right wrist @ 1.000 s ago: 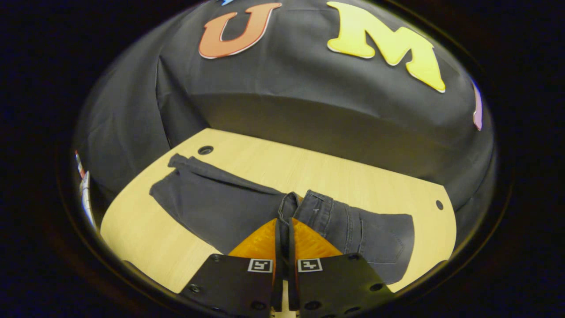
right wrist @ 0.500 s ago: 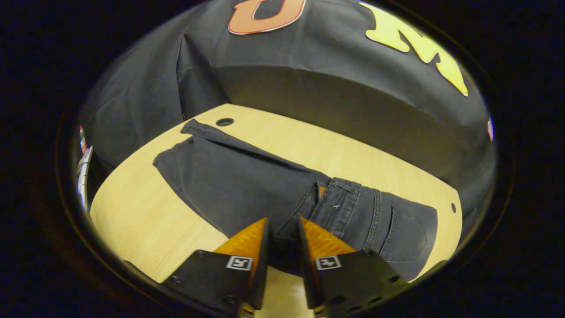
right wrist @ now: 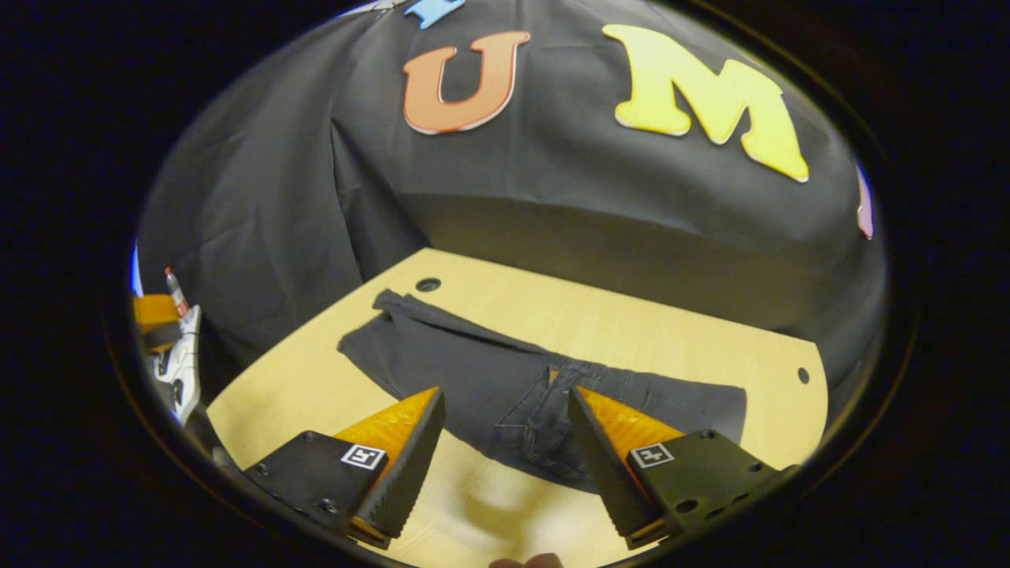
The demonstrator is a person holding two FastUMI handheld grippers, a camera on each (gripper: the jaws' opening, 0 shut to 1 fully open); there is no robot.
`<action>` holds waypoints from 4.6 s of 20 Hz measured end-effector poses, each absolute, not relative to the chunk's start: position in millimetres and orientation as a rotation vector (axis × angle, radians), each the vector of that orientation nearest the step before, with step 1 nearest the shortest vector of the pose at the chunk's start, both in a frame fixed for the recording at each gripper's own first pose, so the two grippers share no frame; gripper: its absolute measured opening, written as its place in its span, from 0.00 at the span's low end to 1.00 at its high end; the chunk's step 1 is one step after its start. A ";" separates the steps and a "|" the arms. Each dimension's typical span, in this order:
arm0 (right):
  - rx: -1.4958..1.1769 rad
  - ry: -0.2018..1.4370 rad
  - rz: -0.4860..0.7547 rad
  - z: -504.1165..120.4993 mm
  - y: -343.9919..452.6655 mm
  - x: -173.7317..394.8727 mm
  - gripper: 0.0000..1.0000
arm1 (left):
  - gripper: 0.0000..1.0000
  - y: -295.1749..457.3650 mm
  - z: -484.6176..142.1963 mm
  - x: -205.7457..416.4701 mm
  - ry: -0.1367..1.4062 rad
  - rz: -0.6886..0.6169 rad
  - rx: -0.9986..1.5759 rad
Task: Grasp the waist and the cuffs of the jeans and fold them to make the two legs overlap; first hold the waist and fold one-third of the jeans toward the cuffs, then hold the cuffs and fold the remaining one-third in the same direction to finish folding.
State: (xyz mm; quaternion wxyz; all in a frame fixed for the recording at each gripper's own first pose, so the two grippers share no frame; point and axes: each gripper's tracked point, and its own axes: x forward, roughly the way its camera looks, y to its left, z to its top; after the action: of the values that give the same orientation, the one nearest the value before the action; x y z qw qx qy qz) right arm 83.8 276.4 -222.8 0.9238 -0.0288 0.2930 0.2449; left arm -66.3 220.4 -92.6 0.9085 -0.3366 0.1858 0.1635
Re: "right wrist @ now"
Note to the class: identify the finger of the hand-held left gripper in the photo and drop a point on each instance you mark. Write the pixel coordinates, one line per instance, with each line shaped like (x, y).
(156, 312)

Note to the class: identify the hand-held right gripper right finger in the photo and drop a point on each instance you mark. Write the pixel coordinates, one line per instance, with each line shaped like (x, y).
(607, 473)

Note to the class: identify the small red capped bottle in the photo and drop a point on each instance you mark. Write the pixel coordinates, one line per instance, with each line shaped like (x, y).
(177, 292)

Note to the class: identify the black backdrop cloth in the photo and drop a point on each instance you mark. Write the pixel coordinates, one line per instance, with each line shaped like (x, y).
(552, 173)

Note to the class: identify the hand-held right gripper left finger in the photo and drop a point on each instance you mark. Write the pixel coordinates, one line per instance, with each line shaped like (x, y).
(410, 473)

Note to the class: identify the dark jeans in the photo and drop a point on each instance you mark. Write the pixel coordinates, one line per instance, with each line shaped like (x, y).
(473, 371)

